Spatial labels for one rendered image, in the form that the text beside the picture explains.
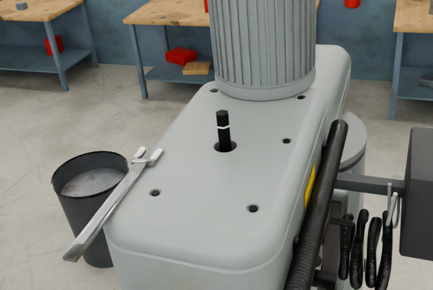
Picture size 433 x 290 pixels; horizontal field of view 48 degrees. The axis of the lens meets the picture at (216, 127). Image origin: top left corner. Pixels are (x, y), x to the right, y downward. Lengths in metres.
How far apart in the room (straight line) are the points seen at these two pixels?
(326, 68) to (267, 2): 0.54
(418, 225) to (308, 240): 0.39
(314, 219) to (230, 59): 0.32
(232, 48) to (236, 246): 0.40
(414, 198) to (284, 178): 0.39
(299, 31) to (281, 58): 0.06
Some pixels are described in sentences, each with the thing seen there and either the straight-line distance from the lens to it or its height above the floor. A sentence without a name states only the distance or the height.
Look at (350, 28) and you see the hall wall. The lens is 5.13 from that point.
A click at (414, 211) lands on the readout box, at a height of 1.64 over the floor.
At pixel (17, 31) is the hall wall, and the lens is 6.97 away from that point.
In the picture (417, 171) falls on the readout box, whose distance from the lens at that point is 1.02.
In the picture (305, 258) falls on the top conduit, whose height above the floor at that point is 1.81.
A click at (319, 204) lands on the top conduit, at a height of 1.81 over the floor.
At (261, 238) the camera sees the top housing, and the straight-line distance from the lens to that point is 0.62.
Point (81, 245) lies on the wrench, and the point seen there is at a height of 1.90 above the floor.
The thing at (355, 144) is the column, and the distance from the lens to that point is 1.38.
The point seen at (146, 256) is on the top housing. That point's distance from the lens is 0.66.
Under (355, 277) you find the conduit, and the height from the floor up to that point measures 1.45.
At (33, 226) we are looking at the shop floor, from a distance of 3.87.
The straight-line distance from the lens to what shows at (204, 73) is 5.03.
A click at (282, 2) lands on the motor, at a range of 0.84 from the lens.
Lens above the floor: 2.31
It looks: 31 degrees down
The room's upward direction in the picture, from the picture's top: 6 degrees counter-clockwise
